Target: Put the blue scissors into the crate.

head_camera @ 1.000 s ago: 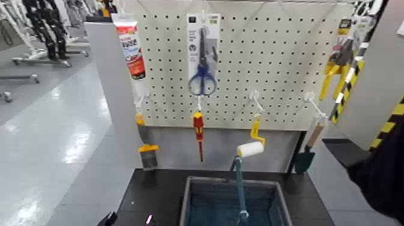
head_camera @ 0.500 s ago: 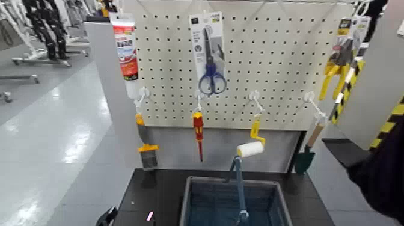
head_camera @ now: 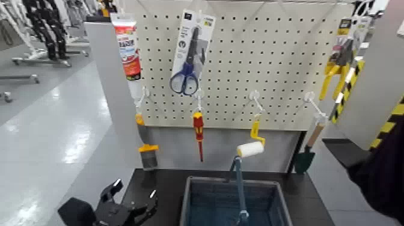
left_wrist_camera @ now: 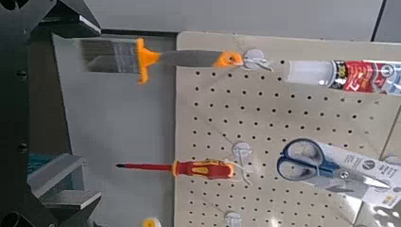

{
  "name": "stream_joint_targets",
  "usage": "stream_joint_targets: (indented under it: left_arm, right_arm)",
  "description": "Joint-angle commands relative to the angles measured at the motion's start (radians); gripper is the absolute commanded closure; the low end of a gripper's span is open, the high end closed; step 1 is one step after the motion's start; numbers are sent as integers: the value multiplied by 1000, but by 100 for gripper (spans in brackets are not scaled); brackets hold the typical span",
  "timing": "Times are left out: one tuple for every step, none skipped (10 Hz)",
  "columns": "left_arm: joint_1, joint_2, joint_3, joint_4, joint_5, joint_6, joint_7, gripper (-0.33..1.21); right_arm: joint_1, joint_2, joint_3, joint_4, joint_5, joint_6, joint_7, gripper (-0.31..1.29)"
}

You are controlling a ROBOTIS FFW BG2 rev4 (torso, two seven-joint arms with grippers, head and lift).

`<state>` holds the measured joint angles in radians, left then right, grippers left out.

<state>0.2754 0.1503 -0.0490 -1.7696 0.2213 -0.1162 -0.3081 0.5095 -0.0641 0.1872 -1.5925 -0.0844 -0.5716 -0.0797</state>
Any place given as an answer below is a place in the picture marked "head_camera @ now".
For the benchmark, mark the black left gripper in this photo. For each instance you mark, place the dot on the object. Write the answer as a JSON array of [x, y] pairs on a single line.
[[110, 214]]

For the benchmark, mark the blue scissors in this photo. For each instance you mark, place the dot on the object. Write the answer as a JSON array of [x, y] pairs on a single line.
[[192, 41]]

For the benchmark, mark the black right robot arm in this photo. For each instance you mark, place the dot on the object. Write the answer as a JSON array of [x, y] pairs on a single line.
[[382, 180]]

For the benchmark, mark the red yellow screwdriver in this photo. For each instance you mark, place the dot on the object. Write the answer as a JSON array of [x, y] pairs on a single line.
[[198, 126]]

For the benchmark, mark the grey metal back panel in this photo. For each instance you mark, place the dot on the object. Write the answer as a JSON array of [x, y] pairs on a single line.
[[221, 148]]

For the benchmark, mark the white pegboard hook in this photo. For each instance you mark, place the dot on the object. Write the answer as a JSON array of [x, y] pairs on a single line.
[[254, 95], [310, 96], [144, 94], [199, 94]]

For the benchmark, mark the red white sealant tube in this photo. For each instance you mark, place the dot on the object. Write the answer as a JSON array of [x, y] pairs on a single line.
[[127, 47]]

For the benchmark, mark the black humanoid robot on stand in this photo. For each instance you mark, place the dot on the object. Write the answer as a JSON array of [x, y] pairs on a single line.
[[47, 28]]

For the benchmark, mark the white perforated pegboard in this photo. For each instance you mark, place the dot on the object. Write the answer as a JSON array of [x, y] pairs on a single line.
[[268, 63]]

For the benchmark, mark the yellow black striped level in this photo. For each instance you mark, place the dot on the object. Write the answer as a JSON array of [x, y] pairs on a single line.
[[345, 91]]

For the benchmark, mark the grey panel with hazard stripes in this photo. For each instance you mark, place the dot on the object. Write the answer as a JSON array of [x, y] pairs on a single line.
[[378, 79]]

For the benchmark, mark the black white hanging package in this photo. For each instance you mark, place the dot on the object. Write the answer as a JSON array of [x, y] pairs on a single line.
[[364, 8]]

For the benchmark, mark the white robot frame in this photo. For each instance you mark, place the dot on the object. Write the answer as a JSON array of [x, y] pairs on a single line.
[[15, 28]]

